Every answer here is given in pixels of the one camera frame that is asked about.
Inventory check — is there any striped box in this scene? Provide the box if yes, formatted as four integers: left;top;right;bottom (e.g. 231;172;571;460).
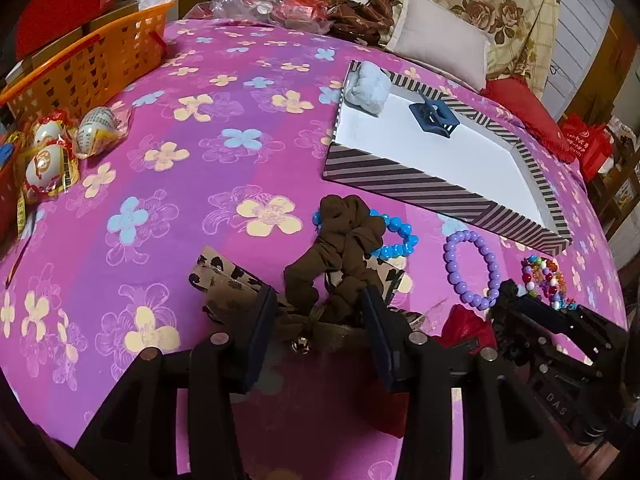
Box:
322;60;573;257

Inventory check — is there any red scrunchie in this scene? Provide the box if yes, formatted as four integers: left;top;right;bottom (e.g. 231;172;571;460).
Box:
440;304;498;356

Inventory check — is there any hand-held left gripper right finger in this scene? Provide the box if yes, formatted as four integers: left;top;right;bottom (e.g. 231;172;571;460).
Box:
360;285;583;480

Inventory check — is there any multicolour bead bracelet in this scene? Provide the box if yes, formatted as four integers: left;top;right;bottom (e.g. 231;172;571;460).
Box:
521;255;578;312

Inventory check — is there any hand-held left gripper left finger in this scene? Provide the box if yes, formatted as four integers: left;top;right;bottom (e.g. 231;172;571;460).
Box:
75;285;278;480

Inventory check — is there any red frilled cushion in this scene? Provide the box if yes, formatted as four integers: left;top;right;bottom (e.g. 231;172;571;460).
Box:
482;76;576;163

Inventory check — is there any brown patterned quilt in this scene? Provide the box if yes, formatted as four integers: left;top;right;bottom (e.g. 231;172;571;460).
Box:
327;0;401;45

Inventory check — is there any brown scrunchie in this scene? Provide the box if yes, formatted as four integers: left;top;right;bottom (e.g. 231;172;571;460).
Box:
284;195;387;323

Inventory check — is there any red shopping bag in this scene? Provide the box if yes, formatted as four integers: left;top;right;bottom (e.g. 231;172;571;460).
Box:
562;114;615;181

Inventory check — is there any purple bead bracelet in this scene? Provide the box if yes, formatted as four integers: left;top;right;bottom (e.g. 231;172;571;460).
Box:
444;230;502;311

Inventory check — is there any orange plastic basket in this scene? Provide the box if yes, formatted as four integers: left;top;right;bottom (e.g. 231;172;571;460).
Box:
0;0;177;126

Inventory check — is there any wooden chair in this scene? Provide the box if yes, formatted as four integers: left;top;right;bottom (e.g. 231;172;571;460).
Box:
590;125;640;266

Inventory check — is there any pink floral bedsheet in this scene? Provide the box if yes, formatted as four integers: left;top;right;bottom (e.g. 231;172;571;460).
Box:
0;17;628;480

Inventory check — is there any egg-shaped wrapped packet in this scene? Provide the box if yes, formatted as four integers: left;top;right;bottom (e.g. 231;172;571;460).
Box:
22;140;81;203
75;106;132;160
30;110;68;147

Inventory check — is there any light blue fluffy scrunchie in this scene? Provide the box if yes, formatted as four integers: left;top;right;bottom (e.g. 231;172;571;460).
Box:
345;61;392;117

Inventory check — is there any floral quilt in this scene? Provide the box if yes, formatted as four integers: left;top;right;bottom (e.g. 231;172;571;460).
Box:
345;0;563;92

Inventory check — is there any blue hair claw clip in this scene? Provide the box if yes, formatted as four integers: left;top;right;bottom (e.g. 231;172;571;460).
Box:
409;91;460;137

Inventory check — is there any leopard print hair bow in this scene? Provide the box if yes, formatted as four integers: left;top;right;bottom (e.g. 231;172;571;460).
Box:
189;245;407;322

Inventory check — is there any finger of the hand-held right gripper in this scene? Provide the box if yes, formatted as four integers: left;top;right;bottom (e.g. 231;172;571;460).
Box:
492;279;548;358
545;302;630;366

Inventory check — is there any blue bead bracelet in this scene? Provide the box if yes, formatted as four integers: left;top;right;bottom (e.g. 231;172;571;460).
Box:
312;210;420;262

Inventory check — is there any white pillow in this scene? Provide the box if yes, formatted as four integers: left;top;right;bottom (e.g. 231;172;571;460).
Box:
385;0;493;91

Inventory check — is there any olive bow with bell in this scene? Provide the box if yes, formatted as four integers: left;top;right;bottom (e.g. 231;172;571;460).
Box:
270;305;381;357

